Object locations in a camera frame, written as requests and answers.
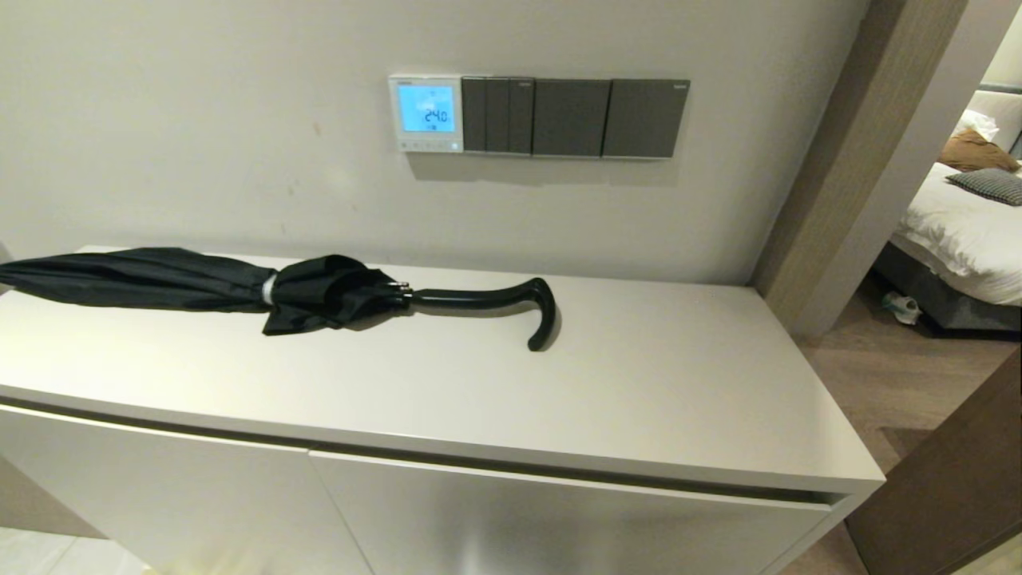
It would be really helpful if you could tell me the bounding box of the white wall thermostat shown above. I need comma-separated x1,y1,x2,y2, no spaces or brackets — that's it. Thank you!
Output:
388,74,464,153

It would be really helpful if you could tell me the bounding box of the white sideboard cabinet body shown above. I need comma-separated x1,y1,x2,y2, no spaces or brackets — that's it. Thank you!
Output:
0,245,885,575

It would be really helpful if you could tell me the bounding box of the black folded umbrella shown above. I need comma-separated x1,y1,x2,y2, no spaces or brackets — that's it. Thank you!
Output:
0,247,557,353

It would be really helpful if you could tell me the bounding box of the teal white slipper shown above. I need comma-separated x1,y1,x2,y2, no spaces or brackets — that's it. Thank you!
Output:
882,291,921,326

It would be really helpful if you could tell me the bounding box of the dark grey bed base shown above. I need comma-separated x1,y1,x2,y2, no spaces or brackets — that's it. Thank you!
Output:
874,244,1022,333

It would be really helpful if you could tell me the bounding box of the white bed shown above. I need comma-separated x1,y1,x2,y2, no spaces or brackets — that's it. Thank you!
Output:
890,162,1022,307

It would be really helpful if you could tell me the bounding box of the brown pillow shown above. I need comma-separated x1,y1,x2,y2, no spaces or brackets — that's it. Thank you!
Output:
938,128,1021,173

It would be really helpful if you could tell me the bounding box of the striped grey pillow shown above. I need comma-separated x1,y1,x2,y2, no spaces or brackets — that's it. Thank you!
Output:
947,168,1022,207

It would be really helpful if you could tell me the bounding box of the white pillow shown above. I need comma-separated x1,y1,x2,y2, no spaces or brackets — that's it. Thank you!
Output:
954,109,1000,143

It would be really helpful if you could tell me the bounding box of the beige padded headboard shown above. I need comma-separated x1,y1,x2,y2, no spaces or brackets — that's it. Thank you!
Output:
966,89,1022,153

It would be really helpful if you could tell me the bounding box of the grey triple rocker switch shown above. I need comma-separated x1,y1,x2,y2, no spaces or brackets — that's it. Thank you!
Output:
461,77,535,156

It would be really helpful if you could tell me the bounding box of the grey single rocker switch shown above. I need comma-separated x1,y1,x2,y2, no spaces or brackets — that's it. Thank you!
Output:
533,78,612,158
603,78,691,161

